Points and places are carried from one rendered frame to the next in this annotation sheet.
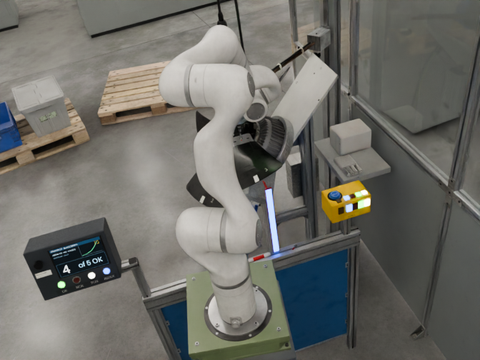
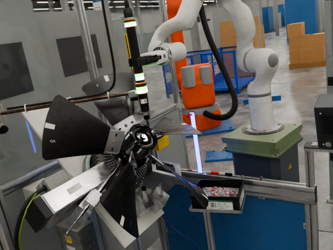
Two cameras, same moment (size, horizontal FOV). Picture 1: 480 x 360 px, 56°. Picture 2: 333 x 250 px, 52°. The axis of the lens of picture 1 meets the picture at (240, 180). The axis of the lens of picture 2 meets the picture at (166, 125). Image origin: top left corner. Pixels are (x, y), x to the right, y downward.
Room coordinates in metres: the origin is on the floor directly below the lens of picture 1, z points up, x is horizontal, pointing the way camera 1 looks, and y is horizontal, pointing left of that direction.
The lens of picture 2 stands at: (2.45, 0.98, 1.59)
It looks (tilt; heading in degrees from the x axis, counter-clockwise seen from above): 15 degrees down; 226
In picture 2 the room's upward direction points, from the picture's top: 9 degrees counter-clockwise
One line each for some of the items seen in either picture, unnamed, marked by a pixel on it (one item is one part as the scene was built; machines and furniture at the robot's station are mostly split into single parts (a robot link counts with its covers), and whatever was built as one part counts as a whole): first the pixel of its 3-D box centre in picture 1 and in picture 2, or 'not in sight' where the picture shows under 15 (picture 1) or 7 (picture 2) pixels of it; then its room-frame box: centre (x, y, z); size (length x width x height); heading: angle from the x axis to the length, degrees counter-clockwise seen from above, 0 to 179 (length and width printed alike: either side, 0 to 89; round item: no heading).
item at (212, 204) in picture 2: not in sight; (218, 194); (1.36, 0.10, 0.85); 0.22 x 0.17 x 0.07; 114
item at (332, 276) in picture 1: (264, 321); (228, 244); (1.21, 0.00, 0.45); 0.82 x 0.02 x 0.66; 99
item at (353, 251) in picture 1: (351, 299); (164, 236); (1.28, -0.42, 0.39); 0.04 x 0.04 x 0.78; 9
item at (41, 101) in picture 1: (43, 106); not in sight; (4.12, 1.76, 0.31); 0.60 x 0.42 x 0.33; 23
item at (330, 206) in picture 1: (346, 202); (151, 140); (1.27, -0.39, 1.02); 0.16 x 0.10 x 0.11; 99
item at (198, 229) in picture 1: (213, 243); (261, 72); (0.90, 0.11, 1.31); 0.19 x 0.12 x 0.24; 72
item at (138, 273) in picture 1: (140, 278); (309, 164); (1.14, 0.43, 0.96); 0.03 x 0.03 x 0.20; 9
